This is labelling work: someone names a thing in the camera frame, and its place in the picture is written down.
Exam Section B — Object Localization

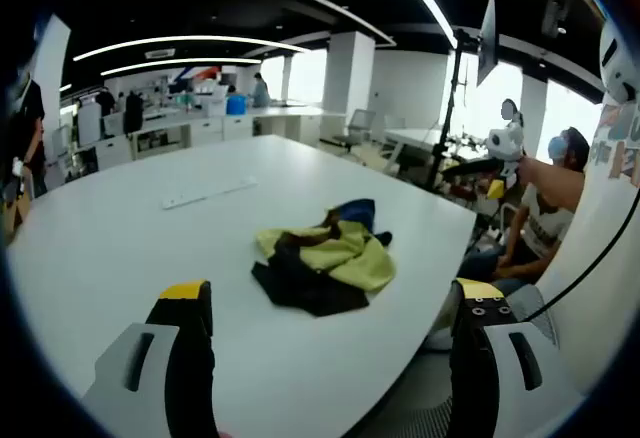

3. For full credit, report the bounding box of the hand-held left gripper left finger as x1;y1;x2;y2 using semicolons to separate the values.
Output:
82;279;221;438

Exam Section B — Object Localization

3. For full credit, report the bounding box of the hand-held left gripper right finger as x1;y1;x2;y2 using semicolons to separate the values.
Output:
448;277;585;438

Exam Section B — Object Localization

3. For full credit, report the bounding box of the yellow blue grey garment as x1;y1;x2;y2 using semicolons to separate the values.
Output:
250;198;398;318

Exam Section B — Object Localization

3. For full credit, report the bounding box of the white desk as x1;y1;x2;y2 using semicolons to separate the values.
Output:
383;127;451;169

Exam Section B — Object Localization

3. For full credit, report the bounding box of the black panel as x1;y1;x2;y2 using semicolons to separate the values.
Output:
476;0;500;88

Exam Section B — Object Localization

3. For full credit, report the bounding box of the white worn device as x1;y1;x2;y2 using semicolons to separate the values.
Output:
598;20;640;105

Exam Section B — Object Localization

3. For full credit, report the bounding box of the white long flat plate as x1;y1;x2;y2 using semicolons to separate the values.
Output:
161;175;259;210

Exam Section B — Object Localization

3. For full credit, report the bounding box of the cardboard box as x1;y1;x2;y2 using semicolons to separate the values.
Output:
2;196;31;247

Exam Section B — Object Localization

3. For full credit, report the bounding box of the row of white cabinets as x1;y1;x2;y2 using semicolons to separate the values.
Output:
94;106;349;172

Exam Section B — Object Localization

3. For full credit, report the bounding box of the curved ceiling light strip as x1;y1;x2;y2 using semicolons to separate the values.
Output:
72;35;310;63
99;56;263;78

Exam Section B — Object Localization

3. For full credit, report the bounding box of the black cable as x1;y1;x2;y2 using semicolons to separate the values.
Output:
519;177;632;323

